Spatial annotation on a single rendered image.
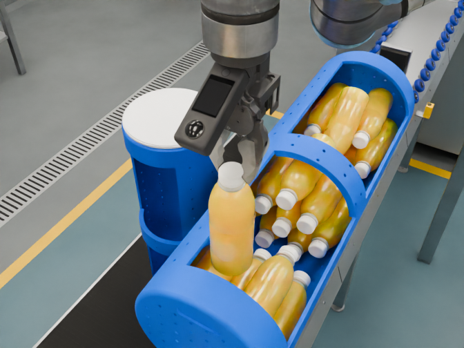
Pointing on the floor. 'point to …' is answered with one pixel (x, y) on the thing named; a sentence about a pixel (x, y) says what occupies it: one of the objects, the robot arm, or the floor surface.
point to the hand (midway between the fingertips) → (232, 173)
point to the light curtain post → (444, 210)
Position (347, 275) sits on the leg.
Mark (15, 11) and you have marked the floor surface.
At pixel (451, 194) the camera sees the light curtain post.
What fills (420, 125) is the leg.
